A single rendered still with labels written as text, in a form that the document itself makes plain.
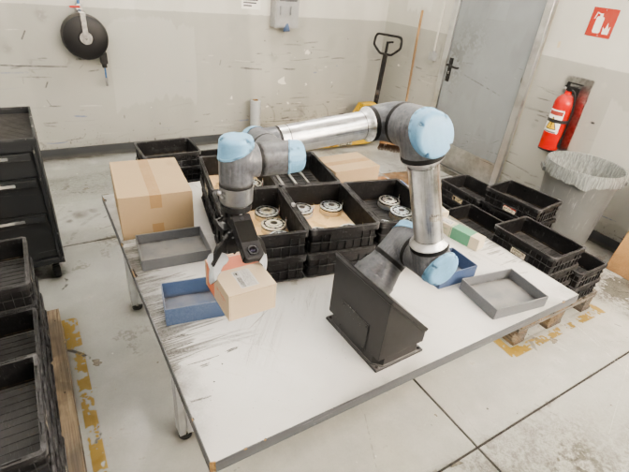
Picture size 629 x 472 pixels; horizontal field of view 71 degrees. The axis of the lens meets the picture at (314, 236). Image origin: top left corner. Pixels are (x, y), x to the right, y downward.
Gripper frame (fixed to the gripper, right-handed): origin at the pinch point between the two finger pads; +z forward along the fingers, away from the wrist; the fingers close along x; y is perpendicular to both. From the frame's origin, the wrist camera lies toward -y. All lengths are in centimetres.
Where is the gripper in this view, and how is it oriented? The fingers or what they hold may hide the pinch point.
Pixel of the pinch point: (240, 278)
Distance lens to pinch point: 110.5
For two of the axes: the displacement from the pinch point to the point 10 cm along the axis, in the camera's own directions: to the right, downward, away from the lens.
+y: -5.1, -4.8, 7.2
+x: -8.5, 2.0, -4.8
